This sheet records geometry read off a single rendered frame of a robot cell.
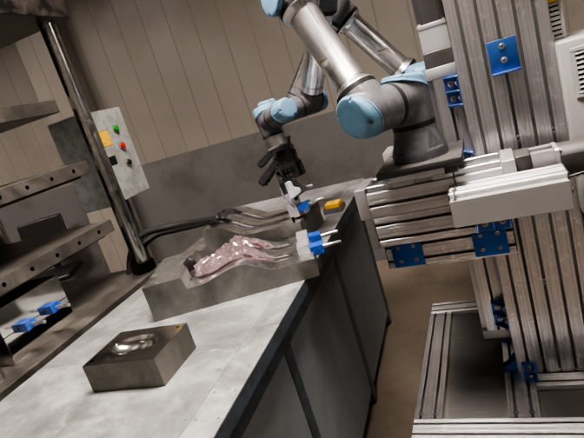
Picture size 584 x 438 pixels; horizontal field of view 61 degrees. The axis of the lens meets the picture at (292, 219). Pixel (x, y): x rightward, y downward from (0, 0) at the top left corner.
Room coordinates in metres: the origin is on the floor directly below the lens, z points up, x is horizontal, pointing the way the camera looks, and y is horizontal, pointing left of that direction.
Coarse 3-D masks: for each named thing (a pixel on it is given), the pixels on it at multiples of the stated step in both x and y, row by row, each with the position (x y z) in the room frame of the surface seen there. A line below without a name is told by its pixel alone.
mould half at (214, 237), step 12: (228, 216) 1.85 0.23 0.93; (240, 216) 1.86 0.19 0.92; (276, 216) 1.82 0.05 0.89; (288, 216) 1.74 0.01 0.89; (312, 216) 1.76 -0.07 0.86; (216, 228) 1.74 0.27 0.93; (228, 228) 1.74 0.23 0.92; (240, 228) 1.75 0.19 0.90; (264, 228) 1.71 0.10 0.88; (276, 228) 1.66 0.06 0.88; (288, 228) 1.64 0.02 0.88; (300, 228) 1.63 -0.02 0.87; (312, 228) 1.72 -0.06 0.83; (204, 240) 1.91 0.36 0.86; (216, 240) 1.74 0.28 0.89; (228, 240) 1.73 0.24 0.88; (276, 240) 1.66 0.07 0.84; (204, 252) 1.77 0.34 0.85
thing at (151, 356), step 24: (120, 336) 1.15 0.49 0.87; (144, 336) 1.11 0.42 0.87; (168, 336) 1.06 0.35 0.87; (96, 360) 1.05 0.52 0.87; (120, 360) 1.01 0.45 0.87; (144, 360) 0.98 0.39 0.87; (168, 360) 1.01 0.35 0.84; (96, 384) 1.04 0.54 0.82; (120, 384) 1.01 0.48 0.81; (144, 384) 0.99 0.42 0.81
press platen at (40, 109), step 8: (24, 104) 1.86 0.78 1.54; (32, 104) 1.90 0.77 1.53; (40, 104) 1.93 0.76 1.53; (48, 104) 1.96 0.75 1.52; (56, 104) 2.01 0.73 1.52; (0, 112) 1.76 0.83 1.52; (8, 112) 1.79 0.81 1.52; (16, 112) 1.82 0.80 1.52; (24, 112) 1.85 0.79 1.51; (32, 112) 1.88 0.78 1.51; (40, 112) 1.91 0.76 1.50; (48, 112) 1.95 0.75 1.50; (56, 112) 1.99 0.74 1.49; (0, 120) 1.75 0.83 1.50; (8, 120) 1.77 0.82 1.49; (16, 120) 1.81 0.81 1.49; (24, 120) 1.90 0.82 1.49; (32, 120) 1.99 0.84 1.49; (0, 128) 1.91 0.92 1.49; (8, 128) 2.00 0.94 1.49
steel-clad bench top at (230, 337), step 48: (336, 192) 2.29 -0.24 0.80; (288, 288) 1.31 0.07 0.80; (96, 336) 1.39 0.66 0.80; (192, 336) 1.18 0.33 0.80; (240, 336) 1.10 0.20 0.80; (48, 384) 1.16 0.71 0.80; (192, 384) 0.94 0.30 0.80; (240, 384) 0.89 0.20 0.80; (0, 432) 0.99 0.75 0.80; (48, 432) 0.93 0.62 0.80; (96, 432) 0.87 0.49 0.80; (144, 432) 0.82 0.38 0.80; (192, 432) 0.78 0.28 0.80
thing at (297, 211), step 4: (296, 200) 1.71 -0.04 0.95; (308, 200) 1.69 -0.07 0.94; (312, 200) 1.68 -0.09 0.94; (316, 200) 1.67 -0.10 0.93; (288, 204) 1.69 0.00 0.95; (296, 204) 1.68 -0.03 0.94; (300, 204) 1.68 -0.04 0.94; (304, 204) 1.67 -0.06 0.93; (308, 204) 1.67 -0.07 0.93; (288, 208) 1.69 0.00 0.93; (292, 208) 1.68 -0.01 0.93; (296, 208) 1.68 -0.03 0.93; (300, 208) 1.67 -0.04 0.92; (304, 208) 1.67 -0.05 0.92; (308, 208) 1.66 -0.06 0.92; (292, 212) 1.68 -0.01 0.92; (296, 212) 1.68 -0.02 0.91; (300, 212) 1.68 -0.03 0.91; (292, 216) 1.68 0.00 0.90; (296, 216) 1.68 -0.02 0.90
